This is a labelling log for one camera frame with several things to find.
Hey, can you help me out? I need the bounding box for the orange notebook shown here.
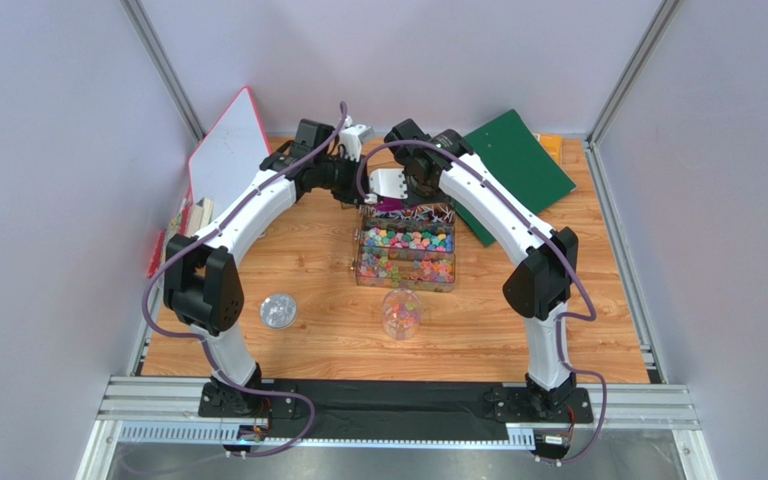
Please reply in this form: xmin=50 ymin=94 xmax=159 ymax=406
xmin=533 ymin=133 xmax=563 ymax=165

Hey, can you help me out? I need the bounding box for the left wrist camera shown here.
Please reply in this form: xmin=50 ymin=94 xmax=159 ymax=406
xmin=337 ymin=116 xmax=375 ymax=162

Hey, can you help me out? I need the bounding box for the stack of books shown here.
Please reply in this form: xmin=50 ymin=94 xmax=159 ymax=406
xmin=147 ymin=190 xmax=214 ymax=277

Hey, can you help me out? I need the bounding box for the translucent gummy candy bin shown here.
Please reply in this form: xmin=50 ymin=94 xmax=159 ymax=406
xmin=354 ymin=246 xmax=456 ymax=293

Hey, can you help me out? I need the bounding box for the clear plastic cup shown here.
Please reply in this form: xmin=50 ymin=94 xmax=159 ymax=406
xmin=381 ymin=289 xmax=424 ymax=340

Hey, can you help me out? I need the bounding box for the white board red frame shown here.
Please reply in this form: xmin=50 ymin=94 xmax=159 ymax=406
xmin=188 ymin=86 xmax=270 ymax=213

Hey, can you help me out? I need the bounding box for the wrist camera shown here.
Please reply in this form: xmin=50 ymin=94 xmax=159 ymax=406
xmin=337 ymin=116 xmax=375 ymax=162
xmin=365 ymin=168 xmax=408 ymax=205

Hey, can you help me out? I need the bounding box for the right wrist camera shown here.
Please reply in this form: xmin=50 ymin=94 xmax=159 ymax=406
xmin=365 ymin=168 xmax=408 ymax=205

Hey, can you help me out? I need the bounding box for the purple plastic scoop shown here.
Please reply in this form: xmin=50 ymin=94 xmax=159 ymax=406
xmin=375 ymin=196 xmax=407 ymax=214

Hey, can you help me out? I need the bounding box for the colourful star candy bin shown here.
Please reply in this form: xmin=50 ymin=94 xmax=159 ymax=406
xmin=356 ymin=222 xmax=455 ymax=253

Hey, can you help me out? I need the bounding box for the green clipboard folder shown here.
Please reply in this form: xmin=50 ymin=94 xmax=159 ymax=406
xmin=464 ymin=109 xmax=577 ymax=214

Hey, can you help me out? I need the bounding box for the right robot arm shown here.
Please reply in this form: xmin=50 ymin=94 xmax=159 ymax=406
xmin=385 ymin=119 xmax=579 ymax=407

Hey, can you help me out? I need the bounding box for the lollipop candy bin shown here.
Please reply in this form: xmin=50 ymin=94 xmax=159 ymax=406
xmin=360 ymin=203 xmax=456 ymax=228

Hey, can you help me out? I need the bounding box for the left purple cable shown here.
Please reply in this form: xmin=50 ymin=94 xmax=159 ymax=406
xmin=141 ymin=99 xmax=367 ymax=459

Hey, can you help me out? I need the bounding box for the aluminium front rail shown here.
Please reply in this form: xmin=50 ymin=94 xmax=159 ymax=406
xmin=98 ymin=377 xmax=700 ymax=450

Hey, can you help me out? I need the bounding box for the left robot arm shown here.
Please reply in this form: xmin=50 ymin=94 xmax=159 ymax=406
xmin=162 ymin=120 xmax=373 ymax=398

